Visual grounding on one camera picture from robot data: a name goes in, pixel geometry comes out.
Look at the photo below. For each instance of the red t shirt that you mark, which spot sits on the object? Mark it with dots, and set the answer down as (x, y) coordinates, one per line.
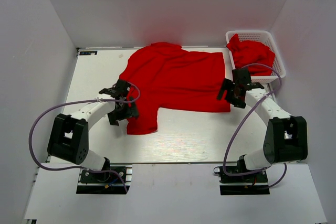
(248, 52)
(167, 76)

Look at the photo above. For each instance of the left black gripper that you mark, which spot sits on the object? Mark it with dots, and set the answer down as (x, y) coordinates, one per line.
(132, 112)

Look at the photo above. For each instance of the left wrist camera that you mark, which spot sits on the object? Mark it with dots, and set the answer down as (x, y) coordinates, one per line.
(119, 90)

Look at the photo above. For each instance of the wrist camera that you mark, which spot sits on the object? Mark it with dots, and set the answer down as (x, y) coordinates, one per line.
(242, 79)
(119, 90)

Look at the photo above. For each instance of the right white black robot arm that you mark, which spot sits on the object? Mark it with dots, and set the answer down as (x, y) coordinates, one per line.
(286, 138)

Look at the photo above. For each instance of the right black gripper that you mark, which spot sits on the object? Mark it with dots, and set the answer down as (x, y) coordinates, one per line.
(228, 85)

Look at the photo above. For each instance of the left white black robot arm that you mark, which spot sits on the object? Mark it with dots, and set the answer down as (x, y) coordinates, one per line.
(69, 139)

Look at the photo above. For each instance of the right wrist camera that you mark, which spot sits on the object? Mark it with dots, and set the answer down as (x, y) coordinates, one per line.
(242, 79)

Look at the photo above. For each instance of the dark label sticker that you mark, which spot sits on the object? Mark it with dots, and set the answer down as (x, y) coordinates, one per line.
(88, 53)

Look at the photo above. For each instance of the red t shirt in basket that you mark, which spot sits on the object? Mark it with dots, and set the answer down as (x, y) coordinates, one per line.
(248, 52)

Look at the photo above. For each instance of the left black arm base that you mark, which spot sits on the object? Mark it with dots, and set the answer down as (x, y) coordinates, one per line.
(106, 183)

